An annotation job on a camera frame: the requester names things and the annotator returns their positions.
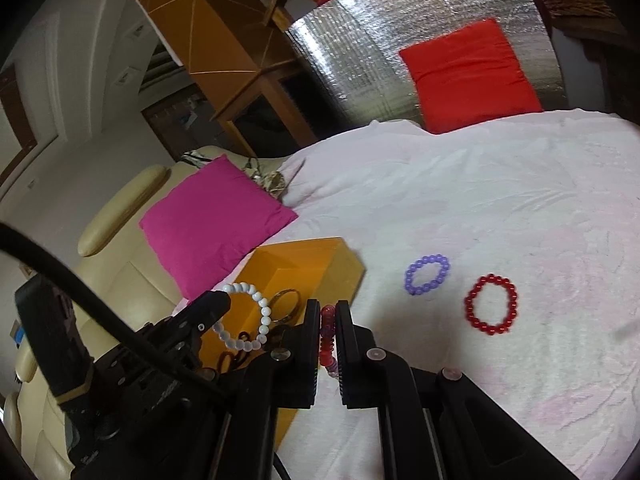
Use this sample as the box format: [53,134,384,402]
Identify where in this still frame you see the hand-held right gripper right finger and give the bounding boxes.
[335,300,583,480]

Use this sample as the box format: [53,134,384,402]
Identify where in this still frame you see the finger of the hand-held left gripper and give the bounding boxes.
[149,291,232,357]

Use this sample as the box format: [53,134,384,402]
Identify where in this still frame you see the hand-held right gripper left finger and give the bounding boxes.
[215,299,322,480]

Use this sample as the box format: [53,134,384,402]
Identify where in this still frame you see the pink bead bracelet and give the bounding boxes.
[320,304,341,378]

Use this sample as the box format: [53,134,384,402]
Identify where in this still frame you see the white bead bracelet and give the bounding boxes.
[212,282,273,353]

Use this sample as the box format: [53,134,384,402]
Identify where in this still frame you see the silver metal bangle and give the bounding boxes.
[272,288,302,331]

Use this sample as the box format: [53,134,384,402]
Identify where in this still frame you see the thin black hair tie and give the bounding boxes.
[218,331,253,376]

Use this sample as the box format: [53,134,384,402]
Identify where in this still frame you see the orange box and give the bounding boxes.
[197,237,366,453]

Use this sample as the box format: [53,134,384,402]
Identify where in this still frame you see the purple bead bracelet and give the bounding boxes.
[404,255,451,296]

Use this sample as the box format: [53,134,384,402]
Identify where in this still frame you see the red bead bracelet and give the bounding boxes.
[464,274,518,336]

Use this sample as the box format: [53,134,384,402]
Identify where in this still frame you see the beige leather sofa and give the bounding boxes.
[0,145,296,480]

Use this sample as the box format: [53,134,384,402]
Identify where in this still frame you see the magenta cushion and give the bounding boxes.
[139,155,300,301]

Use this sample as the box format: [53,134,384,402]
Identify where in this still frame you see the gold patterned cloth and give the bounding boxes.
[247,159,303,203]

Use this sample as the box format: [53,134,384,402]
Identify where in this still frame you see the silver foil insulation sheet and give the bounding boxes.
[285,0,566,128]

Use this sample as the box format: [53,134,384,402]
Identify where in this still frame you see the light wooden table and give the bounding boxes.
[107,0,321,158]

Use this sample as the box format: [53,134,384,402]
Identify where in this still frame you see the red cushion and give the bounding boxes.
[399,19,543,135]

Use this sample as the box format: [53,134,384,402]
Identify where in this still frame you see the black cable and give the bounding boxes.
[0,222,293,480]

